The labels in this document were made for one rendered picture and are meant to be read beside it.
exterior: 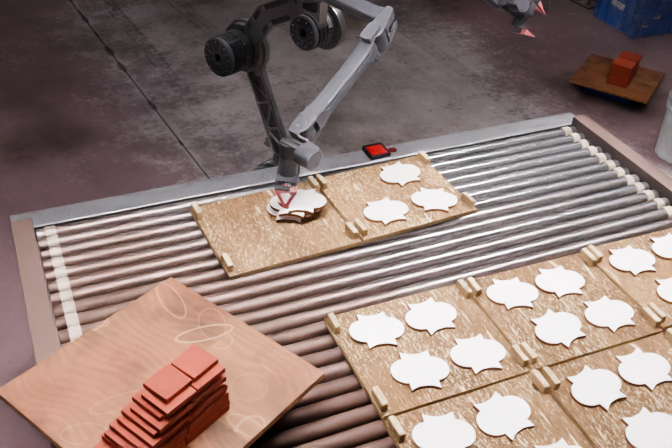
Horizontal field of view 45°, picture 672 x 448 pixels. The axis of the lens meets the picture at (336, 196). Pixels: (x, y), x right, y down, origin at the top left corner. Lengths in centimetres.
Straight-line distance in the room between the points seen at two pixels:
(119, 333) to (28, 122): 315
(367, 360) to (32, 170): 287
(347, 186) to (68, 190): 206
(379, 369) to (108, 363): 64
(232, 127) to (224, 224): 239
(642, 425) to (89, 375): 126
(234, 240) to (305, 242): 21
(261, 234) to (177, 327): 54
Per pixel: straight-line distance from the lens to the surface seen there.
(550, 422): 202
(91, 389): 188
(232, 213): 251
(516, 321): 223
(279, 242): 239
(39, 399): 189
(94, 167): 452
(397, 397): 198
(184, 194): 263
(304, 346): 210
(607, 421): 206
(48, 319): 220
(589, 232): 266
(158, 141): 470
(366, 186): 265
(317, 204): 245
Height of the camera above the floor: 241
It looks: 35 degrees down
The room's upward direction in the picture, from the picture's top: 4 degrees clockwise
